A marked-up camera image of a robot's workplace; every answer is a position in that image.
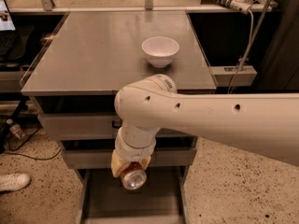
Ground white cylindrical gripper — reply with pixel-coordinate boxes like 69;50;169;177
111;136;156;178

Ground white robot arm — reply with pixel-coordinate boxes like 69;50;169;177
111;75;299;177

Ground open bottom drawer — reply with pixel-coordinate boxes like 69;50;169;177
76;167;188;224

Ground grey drawer cabinet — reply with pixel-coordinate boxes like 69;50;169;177
20;10;218;224

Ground white ceramic bowl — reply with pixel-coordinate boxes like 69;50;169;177
141;36;179;68

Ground white sneaker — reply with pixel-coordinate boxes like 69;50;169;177
0;174;31;191

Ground small plastic bottle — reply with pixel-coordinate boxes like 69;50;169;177
7;119;25;139

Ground laptop screen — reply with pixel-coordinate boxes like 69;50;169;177
0;0;16;31

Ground white power strip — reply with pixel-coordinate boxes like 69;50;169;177
202;0;253;15

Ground middle drawer with black handle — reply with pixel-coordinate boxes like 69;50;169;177
61;136;197;169

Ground drawer with black handle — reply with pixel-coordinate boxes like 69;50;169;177
33;93;209;141
61;136;197;169

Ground top drawer with black handle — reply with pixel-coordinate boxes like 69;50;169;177
33;93;209;141

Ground black floor cable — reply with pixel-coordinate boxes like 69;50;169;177
3;124;63;161

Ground grey metal bracket box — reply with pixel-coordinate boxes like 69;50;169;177
211;65;257;87

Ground white hanging cable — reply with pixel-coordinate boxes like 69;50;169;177
227;9;255;95

